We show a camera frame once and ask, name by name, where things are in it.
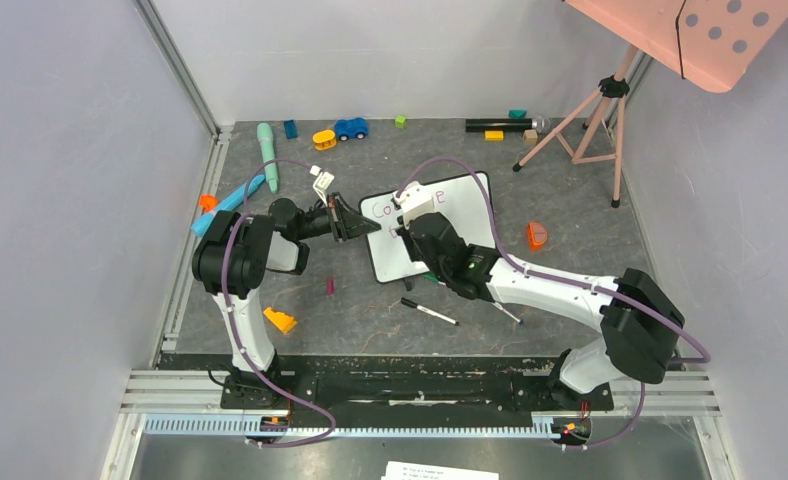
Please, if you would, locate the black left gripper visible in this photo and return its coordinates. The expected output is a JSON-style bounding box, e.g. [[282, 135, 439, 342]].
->
[[294, 192, 381, 243]]

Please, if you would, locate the white whiteboard black frame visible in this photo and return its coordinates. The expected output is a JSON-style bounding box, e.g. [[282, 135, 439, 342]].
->
[[359, 171, 495, 284]]

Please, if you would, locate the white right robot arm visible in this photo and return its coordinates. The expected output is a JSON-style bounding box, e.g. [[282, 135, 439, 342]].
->
[[397, 213, 684, 408]]

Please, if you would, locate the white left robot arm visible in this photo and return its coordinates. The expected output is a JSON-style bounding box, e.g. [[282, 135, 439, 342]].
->
[[192, 192, 381, 408]]

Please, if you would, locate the black whiteboard marker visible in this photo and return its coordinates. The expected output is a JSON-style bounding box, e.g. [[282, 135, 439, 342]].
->
[[400, 297, 460, 326]]

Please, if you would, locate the blue whiteboard marker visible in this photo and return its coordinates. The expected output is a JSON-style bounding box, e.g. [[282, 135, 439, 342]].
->
[[493, 303, 523, 325]]

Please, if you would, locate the yellow orange oval toy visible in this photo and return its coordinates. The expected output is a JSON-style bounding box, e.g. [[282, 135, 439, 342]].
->
[[312, 129, 338, 151]]

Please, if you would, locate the blue toy car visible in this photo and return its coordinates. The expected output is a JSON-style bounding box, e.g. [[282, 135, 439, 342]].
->
[[334, 117, 369, 142]]

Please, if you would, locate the orange semicircle toy piece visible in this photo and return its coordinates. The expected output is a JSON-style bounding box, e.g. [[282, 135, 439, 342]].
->
[[526, 222, 549, 251]]

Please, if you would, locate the dark blue block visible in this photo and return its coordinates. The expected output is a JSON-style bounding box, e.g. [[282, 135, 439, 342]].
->
[[283, 120, 299, 140]]

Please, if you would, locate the yellow rectangular block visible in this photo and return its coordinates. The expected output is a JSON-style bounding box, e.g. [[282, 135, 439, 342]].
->
[[484, 130, 505, 142]]

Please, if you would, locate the orange wedge block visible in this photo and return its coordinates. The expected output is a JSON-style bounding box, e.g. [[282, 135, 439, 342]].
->
[[263, 307, 297, 335]]

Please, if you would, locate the blue toy crayon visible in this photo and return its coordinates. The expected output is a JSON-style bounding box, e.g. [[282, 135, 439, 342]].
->
[[190, 175, 265, 237]]

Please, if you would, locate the black cylinder tube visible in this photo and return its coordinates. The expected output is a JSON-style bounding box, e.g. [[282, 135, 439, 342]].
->
[[465, 118, 537, 133]]

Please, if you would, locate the mint green toy crayon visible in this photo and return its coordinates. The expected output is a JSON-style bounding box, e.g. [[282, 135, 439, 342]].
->
[[256, 122, 279, 194]]

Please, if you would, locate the beige wooden cube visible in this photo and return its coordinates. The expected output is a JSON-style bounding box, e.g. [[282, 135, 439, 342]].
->
[[522, 129, 540, 146]]

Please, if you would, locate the small orange toy piece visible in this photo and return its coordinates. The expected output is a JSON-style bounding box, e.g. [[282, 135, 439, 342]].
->
[[198, 194, 219, 213]]

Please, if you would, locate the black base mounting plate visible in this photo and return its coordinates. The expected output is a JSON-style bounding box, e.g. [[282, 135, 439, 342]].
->
[[210, 355, 614, 430]]

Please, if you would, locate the white printed paper sheet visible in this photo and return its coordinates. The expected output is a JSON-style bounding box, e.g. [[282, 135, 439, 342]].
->
[[381, 461, 499, 480]]

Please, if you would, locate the pink music stand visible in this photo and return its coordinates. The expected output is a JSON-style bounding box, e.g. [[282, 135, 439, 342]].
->
[[512, 0, 788, 208]]

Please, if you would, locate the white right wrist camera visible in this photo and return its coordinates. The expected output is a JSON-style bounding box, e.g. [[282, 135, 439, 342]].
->
[[392, 181, 436, 229]]

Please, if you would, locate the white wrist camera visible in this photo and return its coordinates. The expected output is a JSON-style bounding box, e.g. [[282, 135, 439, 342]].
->
[[309, 165, 334, 207], [392, 181, 436, 229]]

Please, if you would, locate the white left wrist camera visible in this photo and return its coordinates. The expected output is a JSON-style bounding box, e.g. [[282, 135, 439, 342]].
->
[[309, 165, 334, 207]]

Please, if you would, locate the white slotted cable duct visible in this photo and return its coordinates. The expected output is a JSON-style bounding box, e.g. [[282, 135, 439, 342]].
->
[[143, 413, 566, 441]]

